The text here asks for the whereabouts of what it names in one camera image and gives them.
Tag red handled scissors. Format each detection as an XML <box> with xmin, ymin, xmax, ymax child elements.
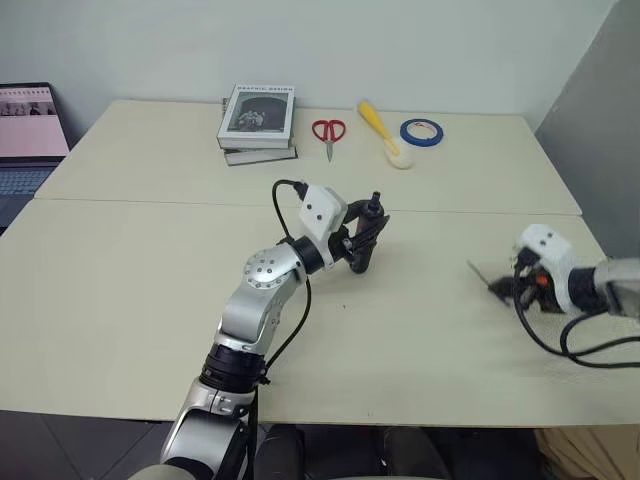
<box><xmin>311</xmin><ymin>118</ymin><xmax>347</xmax><ymax>164</ymax></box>

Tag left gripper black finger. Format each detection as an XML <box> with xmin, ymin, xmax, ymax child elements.
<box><xmin>349</xmin><ymin>214</ymin><xmax>392</xmax><ymax>253</ymax></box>
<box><xmin>343</xmin><ymin>199</ymin><xmax>374</xmax><ymax>225</ymax></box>

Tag thin metal screwdriver bit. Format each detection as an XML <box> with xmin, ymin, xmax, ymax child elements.
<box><xmin>466</xmin><ymin>259</ymin><xmax>495</xmax><ymax>292</ymax></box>

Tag grey open laptop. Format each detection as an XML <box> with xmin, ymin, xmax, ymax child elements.
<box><xmin>0</xmin><ymin>81</ymin><xmax>72</xmax><ymax>237</ymax></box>

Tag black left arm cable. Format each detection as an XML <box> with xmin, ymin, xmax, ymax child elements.
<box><xmin>243</xmin><ymin>179</ymin><xmax>314</xmax><ymax>480</ymax></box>

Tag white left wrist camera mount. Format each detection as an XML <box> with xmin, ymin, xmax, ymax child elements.
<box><xmin>298</xmin><ymin>185</ymin><xmax>348</xmax><ymax>269</ymax></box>

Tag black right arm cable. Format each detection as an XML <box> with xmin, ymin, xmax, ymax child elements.
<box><xmin>514</xmin><ymin>293</ymin><xmax>640</xmax><ymax>370</ymax></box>

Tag tan fabric object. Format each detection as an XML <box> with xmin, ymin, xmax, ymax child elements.
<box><xmin>533</xmin><ymin>424</ymin><xmax>640</xmax><ymax>480</ymax></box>

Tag yellow handled white brush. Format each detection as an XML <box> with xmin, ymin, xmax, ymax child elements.
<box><xmin>356</xmin><ymin>99</ymin><xmax>415</xmax><ymax>173</ymax></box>

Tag grey partition panel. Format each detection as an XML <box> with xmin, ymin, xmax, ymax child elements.
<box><xmin>531</xmin><ymin>0</ymin><xmax>640</xmax><ymax>262</ymax></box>

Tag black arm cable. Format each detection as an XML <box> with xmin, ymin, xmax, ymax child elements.
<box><xmin>243</xmin><ymin>179</ymin><xmax>314</xmax><ymax>480</ymax></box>
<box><xmin>514</xmin><ymin>293</ymin><xmax>640</xmax><ymax>370</ymax></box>

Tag dark thick book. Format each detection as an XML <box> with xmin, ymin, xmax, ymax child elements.
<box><xmin>222</xmin><ymin>144</ymin><xmax>300</xmax><ymax>168</ymax></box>

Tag blue tape roll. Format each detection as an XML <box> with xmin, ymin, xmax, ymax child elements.
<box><xmin>399</xmin><ymin>118</ymin><xmax>446</xmax><ymax>150</ymax></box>

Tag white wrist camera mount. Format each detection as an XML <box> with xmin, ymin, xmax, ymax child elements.
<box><xmin>298</xmin><ymin>185</ymin><xmax>348</xmax><ymax>269</ymax></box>
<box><xmin>514</xmin><ymin>224</ymin><xmax>581</xmax><ymax>315</ymax></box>

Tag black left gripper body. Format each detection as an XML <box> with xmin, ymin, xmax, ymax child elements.
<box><xmin>327</xmin><ymin>208</ymin><xmax>363</xmax><ymax>265</ymax></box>

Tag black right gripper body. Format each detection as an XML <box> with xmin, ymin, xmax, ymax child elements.
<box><xmin>511</xmin><ymin>247</ymin><xmax>567</xmax><ymax>315</ymax></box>

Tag grey photo cover book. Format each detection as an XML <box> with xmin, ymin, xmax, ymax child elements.
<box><xmin>216</xmin><ymin>83</ymin><xmax>297</xmax><ymax>150</ymax></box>

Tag dark rounded shape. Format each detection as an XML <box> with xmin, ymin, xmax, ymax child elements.
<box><xmin>253</xmin><ymin>423</ymin><xmax>307</xmax><ymax>480</ymax></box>

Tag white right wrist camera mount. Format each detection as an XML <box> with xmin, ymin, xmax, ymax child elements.
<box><xmin>514</xmin><ymin>224</ymin><xmax>581</xmax><ymax>315</ymax></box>

